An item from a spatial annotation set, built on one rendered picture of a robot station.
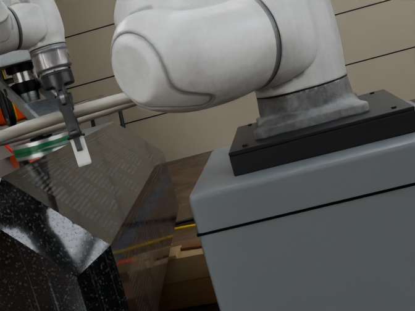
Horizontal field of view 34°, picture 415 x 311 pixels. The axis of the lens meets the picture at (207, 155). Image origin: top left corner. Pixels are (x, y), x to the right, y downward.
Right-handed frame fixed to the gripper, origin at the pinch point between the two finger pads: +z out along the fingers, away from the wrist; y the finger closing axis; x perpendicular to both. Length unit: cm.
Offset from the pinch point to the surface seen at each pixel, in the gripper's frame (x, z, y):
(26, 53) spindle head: 12, -37, 74
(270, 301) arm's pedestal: -23, 28, -72
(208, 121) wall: -102, 14, 524
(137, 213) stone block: -8.1, 23.2, 40.3
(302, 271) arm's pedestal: -29, 25, -73
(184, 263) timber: -19, 56, 103
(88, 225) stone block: 4.6, 18.9, 11.3
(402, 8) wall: -307, -35, 466
